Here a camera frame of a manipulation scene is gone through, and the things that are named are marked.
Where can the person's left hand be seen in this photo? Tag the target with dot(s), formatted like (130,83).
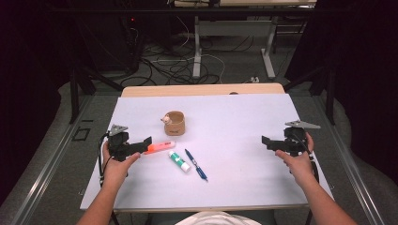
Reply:
(115,170)

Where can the dark curtain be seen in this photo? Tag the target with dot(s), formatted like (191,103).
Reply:
(366,78)
(28,78)

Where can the white green glue stick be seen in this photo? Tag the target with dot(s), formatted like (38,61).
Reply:
(179,161)

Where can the person's white shirt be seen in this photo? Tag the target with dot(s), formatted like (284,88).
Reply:
(216,219)

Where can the black crossbar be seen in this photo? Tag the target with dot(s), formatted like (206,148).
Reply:
(125,10)

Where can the black computer tower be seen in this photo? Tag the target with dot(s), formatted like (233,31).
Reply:
(115,43)

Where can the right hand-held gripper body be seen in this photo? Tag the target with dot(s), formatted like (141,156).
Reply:
(295,140)

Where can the person's right hand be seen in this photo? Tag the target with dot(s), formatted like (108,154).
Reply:
(300,167)

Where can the metal floor rail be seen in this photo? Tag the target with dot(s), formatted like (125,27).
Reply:
(47,168)
(350,168)

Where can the blue pen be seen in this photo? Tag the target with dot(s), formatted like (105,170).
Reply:
(195,164)

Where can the black metal stand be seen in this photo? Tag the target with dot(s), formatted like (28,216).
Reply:
(330,93)
(74,93)

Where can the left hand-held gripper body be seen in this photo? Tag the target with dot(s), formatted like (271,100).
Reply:
(119,143)

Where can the orange highlighter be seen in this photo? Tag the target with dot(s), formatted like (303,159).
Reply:
(161,146)

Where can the white desk frame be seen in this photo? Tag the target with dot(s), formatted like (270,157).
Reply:
(197,47)

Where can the white power plug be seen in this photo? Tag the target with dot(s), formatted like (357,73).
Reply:
(255,79)

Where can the white table cover sheet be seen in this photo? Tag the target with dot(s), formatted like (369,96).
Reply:
(234,140)

